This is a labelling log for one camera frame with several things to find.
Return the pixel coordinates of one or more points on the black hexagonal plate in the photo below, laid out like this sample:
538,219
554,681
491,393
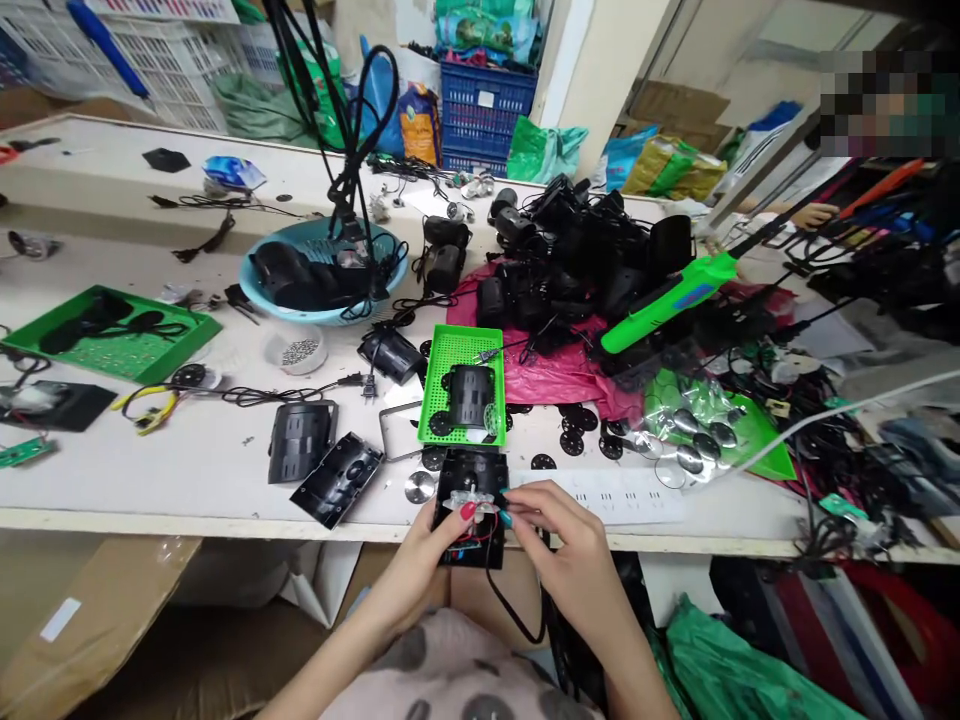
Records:
165,160

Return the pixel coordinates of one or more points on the green plastic sack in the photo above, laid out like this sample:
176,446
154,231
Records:
735,667

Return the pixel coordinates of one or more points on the yellow green printed sack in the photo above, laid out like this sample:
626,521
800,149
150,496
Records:
675,169

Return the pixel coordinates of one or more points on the blue and white packet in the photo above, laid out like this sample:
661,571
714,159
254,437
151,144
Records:
232,172

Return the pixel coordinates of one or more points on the pink plastic bag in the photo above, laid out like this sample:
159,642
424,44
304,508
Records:
540,375

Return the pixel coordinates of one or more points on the tall black lamp housing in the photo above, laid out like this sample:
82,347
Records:
446,255

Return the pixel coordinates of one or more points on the cardboard box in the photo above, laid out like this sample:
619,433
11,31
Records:
97,622

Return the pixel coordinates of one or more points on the blue plastic crate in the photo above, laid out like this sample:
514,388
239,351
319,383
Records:
487,112

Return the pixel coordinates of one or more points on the small green mesh tray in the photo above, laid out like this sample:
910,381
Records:
442,352

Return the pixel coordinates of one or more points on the person's left hand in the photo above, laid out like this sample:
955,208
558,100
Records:
424,551

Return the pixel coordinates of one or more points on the silver small lamp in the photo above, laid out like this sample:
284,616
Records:
30,245

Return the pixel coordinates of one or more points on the black housing half with socket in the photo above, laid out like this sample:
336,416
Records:
337,480

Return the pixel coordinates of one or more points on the group of black perforated discs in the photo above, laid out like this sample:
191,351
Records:
574,435

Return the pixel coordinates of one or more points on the clear bag of round lenses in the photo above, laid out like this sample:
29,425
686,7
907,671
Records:
697,431

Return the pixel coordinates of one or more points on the person's right hand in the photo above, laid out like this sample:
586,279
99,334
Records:
570,536

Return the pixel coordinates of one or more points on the black round spotlight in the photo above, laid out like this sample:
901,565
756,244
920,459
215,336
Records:
390,356

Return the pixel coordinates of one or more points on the flat green tray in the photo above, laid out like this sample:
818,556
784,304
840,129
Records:
112,352

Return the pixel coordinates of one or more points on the black slotted housing cover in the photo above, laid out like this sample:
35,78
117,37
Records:
300,439

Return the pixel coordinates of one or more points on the white paper strip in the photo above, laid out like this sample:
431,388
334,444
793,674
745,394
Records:
622,499

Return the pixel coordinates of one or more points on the light green plastic bag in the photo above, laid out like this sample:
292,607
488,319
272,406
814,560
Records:
544,154

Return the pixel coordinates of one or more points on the stack of white crates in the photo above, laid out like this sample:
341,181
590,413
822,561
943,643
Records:
172,52

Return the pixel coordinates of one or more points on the blue plastic basin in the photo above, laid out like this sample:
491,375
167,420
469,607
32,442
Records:
259,289

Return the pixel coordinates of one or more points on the green circuit board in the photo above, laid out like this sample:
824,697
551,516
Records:
22,452

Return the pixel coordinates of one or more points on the silver round disc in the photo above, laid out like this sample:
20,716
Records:
420,487

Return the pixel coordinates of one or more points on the orange printed sack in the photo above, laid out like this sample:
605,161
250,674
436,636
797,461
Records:
420,124

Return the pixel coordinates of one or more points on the black plate with parts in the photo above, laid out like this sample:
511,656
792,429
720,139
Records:
71,409

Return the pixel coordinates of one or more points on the person's body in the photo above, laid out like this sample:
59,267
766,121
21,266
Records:
450,675

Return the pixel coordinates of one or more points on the black slotted lamp housing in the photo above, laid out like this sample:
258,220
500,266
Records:
472,394

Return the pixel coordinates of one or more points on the black gooseneck stand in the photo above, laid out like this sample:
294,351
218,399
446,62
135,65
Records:
346,180

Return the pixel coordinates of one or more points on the group of small silver lamps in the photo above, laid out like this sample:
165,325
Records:
450,195

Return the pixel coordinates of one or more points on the white bowl of screws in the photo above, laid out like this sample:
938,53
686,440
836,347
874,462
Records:
296,351

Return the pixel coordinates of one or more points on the pile of black lamp housings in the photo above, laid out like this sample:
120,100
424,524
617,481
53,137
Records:
577,247

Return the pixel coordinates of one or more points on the green electric screwdriver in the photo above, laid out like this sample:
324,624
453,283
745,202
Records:
675,300

